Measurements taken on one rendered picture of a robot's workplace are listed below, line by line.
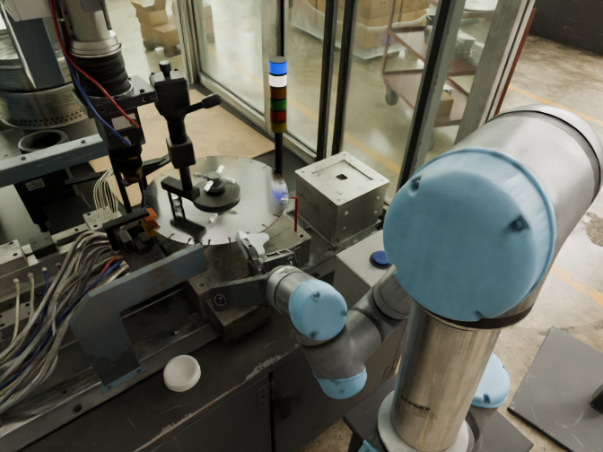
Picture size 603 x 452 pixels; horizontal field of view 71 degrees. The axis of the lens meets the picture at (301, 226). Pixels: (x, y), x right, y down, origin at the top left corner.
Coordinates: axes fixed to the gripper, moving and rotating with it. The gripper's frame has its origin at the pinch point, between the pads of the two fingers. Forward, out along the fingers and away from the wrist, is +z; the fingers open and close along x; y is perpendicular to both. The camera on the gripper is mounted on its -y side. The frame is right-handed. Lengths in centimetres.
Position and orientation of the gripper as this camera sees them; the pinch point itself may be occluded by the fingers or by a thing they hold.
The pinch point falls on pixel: (242, 266)
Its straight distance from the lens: 90.2
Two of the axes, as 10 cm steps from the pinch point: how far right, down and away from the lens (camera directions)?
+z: -3.9, -1.2, 9.1
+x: -2.0, -9.6, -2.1
